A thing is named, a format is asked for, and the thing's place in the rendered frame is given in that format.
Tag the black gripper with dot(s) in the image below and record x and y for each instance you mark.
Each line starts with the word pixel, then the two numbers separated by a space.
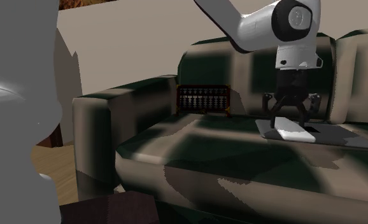
pixel 291 82

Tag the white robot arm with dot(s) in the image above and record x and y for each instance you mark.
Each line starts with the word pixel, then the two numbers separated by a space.
pixel 19 124

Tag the white flat remote control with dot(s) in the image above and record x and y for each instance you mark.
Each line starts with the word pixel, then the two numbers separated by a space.
pixel 292 131

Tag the dark grey flat tablet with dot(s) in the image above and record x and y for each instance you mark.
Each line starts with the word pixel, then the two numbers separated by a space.
pixel 339 136

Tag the beige and dark green sofa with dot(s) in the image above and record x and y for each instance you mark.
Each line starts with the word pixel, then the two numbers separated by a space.
pixel 202 161

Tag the dark robot stand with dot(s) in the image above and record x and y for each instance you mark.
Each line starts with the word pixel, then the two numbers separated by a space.
pixel 109 208

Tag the dark abacus with red frame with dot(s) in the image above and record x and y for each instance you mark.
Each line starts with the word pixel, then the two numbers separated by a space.
pixel 202 99

